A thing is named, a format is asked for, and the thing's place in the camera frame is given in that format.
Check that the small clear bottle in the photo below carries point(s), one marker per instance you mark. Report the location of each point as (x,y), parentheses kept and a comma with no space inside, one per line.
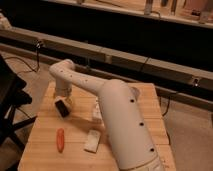
(96,113)

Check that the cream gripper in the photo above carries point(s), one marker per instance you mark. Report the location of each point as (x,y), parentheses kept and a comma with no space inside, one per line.
(64,100)

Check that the white paper cup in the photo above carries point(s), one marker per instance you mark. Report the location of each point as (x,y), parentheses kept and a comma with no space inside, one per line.
(135,91)

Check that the white sponge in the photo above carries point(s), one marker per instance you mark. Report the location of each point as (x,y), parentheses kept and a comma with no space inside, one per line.
(92,141)

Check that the orange carrot toy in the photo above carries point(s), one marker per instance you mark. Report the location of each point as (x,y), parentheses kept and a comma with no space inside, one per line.
(60,140)

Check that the black eraser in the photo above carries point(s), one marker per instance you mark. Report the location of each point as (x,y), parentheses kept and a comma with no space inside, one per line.
(61,107)

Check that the black office chair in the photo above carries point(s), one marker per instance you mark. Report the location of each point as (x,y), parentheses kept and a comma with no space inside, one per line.
(12,97)

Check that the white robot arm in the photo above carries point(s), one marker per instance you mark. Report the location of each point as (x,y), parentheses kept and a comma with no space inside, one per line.
(131,142)

